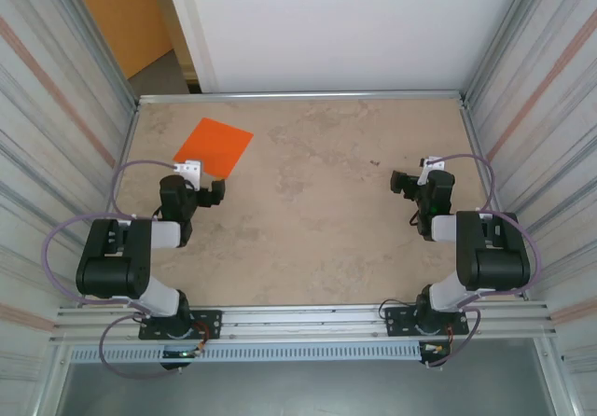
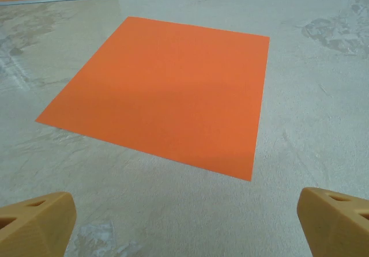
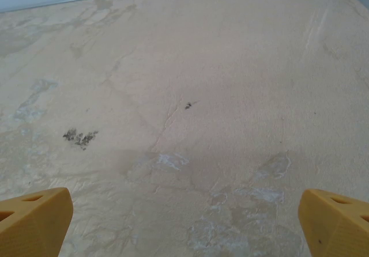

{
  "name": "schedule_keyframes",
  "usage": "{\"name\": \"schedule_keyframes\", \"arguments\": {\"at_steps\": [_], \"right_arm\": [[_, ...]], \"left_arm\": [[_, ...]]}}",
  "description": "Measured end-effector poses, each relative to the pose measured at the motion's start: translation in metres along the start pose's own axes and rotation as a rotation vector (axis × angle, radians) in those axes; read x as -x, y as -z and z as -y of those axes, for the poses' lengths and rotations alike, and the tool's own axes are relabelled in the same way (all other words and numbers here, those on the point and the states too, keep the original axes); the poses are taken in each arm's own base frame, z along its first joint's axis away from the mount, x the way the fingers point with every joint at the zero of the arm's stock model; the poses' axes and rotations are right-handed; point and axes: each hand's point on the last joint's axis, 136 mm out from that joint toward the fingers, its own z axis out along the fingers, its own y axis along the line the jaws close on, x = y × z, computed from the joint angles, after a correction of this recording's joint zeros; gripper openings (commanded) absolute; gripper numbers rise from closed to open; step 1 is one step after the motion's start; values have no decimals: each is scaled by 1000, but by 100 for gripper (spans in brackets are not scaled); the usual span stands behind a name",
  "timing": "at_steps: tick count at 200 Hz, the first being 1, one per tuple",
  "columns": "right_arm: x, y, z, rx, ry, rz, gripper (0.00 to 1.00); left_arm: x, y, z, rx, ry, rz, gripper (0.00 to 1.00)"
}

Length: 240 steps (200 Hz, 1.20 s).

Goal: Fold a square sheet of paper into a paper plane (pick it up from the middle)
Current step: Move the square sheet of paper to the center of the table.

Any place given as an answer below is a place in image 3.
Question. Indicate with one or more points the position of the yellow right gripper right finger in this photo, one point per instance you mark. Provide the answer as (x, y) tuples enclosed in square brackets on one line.
[(337, 231)]

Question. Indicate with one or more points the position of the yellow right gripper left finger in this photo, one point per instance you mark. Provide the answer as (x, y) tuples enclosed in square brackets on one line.
[(34, 228)]

